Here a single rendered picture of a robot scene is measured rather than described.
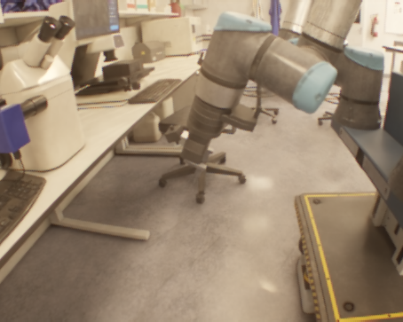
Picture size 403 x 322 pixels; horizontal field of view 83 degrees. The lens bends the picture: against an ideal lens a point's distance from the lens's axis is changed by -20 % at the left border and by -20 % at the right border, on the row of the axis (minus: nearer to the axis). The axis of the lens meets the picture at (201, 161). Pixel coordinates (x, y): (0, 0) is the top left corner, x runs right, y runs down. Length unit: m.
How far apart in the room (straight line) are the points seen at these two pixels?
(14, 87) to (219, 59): 0.49
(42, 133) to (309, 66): 0.61
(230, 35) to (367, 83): 0.64
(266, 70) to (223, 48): 0.08
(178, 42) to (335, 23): 2.51
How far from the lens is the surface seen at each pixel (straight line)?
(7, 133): 0.62
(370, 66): 0.99
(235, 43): 0.45
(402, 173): 0.67
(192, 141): 0.55
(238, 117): 0.51
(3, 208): 0.67
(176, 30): 2.96
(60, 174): 0.74
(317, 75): 0.42
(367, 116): 1.02
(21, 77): 0.72
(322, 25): 0.54
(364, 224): 1.22
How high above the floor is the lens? 1.06
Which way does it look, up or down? 28 degrees down
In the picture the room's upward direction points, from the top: 4 degrees counter-clockwise
